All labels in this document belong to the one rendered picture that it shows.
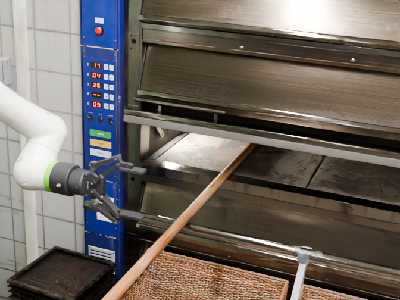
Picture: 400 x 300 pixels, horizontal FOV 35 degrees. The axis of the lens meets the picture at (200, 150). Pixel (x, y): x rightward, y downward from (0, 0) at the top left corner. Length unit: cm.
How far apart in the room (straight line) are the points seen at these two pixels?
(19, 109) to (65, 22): 63
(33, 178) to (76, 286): 61
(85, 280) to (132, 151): 49
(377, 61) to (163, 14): 71
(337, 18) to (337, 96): 24
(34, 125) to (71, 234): 89
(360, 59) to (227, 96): 45
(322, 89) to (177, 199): 70
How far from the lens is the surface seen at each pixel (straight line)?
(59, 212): 263
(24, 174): 184
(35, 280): 237
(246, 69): 212
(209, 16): 209
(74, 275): 238
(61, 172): 179
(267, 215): 226
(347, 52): 202
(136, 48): 224
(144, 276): 246
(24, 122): 183
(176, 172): 230
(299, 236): 225
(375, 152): 193
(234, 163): 230
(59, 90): 244
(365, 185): 232
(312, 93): 206
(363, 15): 199
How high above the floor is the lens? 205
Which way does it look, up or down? 20 degrees down
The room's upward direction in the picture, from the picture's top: 3 degrees clockwise
